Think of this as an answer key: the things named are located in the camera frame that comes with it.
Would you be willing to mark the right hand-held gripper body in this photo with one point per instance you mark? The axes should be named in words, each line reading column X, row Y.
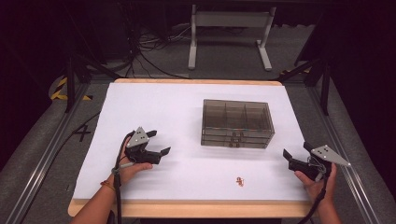
column 327, row 154

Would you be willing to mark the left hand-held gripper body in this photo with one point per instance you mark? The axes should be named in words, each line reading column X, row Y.
column 137, row 141

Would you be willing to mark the clear grey drawer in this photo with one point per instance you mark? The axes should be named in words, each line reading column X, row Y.
column 218, row 134
column 218, row 143

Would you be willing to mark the small orange red trinket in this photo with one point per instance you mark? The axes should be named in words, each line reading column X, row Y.
column 239, row 181

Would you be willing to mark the clear grey drawer box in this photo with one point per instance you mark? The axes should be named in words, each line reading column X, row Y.
column 236, row 116

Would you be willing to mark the person's left hand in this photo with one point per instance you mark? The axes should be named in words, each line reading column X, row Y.
column 135, row 170

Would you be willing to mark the person's right hand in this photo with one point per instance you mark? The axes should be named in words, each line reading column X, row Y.
column 317, row 189

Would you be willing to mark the white table sheet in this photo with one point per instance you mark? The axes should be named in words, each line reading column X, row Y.
column 155, row 109

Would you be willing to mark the black metal stand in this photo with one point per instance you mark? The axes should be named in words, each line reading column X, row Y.
column 325, row 90
column 71, row 81

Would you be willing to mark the wooden table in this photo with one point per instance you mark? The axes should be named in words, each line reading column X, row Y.
column 193, row 209

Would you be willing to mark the yellow black floor tape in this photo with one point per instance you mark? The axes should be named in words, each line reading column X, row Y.
column 59, row 90

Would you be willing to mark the aluminium rail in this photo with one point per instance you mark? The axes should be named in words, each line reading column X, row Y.
column 46, row 155
column 348, row 180

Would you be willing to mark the white metal stand frame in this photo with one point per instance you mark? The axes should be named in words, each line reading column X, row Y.
column 230, row 19

